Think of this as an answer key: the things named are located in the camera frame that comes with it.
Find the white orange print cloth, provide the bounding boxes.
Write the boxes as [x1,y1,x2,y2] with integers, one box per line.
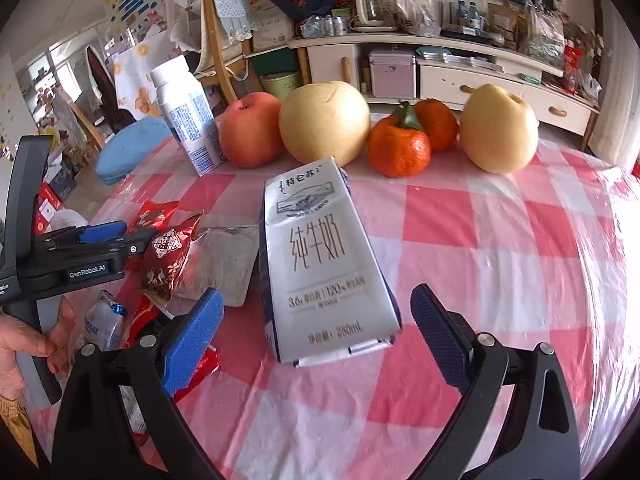
[112,35,173,121]

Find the tangerine with green leaf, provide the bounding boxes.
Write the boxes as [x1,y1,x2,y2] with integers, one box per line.
[367,101,432,178]

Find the white fabric frame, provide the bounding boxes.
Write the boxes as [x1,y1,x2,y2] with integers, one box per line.
[165,0,213,53]

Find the cream tv cabinet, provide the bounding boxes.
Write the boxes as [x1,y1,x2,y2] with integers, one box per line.
[287,32,601,137]

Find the lace covered standing air conditioner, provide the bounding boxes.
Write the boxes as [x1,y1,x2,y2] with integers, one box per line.
[589,0,636,161]

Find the crushed clear plastic bottle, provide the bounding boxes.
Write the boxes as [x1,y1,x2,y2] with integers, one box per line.
[82,290,128,353]

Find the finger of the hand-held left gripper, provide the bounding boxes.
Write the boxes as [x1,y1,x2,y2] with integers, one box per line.
[47,220,128,248]
[47,230,153,263]

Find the wooden chair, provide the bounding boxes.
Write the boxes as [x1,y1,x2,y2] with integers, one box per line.
[200,0,261,106]
[50,45,136,161]

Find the blue seat cushion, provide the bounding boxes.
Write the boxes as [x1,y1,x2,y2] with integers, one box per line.
[95,117,173,186]

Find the pink storage box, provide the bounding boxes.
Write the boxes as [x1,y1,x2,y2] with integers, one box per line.
[369,49,417,98]

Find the red carton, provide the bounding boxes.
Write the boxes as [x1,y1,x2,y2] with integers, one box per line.
[35,180,63,233]

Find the person's left hand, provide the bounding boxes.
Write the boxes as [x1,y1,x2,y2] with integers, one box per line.
[0,297,77,402]

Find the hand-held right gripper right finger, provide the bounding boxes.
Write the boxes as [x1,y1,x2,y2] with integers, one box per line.
[410,284,583,480]

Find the red foil wrapper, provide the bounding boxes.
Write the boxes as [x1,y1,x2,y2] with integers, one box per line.
[125,201,180,233]

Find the plain tangerine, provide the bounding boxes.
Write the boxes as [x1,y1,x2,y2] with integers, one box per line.
[414,98,460,153]

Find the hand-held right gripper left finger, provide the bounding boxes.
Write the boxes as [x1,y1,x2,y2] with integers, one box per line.
[50,287,226,480]

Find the white cardboard box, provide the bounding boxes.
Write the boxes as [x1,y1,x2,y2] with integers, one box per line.
[247,0,296,51]

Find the clear plastic food bag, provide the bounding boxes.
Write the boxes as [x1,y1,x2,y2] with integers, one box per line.
[395,0,442,37]

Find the clear bag green contents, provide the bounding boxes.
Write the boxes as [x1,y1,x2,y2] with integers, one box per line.
[520,0,566,56]

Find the red apple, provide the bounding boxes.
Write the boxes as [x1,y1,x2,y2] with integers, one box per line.
[219,91,285,169]

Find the white milk bottle blue label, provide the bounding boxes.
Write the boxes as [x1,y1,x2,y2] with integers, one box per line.
[150,57,228,177]

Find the red white checkered tablecloth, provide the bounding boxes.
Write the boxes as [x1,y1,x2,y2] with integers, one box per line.
[20,110,640,480]

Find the pack of small bottles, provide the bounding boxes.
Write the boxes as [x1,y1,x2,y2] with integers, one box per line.
[300,14,353,38]

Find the green waste bin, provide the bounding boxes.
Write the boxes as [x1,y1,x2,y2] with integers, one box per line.
[262,71,301,102]

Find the glass electric kettle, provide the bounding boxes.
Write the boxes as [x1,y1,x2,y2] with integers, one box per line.
[352,0,398,31]

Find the pink artificial flowers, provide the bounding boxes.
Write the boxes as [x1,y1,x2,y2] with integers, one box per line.
[560,10,606,56]

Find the brown cardboard box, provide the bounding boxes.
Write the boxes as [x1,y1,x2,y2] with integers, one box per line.
[487,2,521,36]

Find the pale lace chair cover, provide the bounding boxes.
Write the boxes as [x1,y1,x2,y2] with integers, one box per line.
[202,0,253,43]

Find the red patterned snack wrapper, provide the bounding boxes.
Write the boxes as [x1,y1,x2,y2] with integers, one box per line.
[139,212,205,306]

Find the grey white milk carton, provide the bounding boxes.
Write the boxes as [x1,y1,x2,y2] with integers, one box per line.
[257,156,403,368]

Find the stack of papers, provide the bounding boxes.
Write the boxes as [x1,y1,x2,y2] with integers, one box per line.
[415,45,503,73]

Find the yellow pear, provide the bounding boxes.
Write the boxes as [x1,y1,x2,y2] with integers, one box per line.
[278,80,372,167]
[460,83,540,175]

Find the silver foil wrapper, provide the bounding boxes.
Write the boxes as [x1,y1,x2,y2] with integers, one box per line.
[187,224,262,308]

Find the white round cushion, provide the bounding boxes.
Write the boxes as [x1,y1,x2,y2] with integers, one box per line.
[50,208,91,233]

